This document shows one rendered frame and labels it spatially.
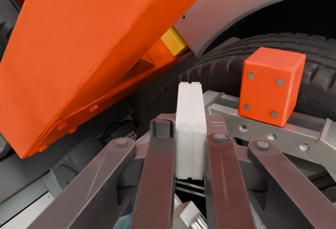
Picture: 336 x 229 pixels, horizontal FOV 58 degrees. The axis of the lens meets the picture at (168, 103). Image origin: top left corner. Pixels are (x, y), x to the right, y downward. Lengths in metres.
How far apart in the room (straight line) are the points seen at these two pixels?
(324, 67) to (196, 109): 0.41
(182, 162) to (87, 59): 0.33
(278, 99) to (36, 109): 0.44
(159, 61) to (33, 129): 0.45
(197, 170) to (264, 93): 0.30
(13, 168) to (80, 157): 0.31
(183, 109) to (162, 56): 0.82
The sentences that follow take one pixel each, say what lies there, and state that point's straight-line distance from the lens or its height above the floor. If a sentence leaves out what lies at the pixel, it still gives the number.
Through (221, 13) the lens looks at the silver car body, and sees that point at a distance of 0.90.
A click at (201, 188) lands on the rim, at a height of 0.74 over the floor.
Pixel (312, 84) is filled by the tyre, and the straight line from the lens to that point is 0.52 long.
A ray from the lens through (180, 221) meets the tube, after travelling 0.36.
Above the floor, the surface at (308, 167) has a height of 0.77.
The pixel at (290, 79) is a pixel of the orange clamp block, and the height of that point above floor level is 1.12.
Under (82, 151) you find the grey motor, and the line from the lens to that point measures 1.00.
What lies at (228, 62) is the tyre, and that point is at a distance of 0.56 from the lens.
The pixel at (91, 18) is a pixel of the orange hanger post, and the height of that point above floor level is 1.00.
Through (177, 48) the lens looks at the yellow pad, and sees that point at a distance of 0.99.
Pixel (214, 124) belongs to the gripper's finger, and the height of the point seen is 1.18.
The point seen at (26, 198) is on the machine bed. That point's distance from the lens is 1.26.
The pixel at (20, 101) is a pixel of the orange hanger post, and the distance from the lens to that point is 0.67.
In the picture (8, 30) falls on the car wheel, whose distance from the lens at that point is 1.03.
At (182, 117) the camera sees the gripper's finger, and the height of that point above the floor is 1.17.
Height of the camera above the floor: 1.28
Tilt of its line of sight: 43 degrees down
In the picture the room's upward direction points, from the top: 53 degrees clockwise
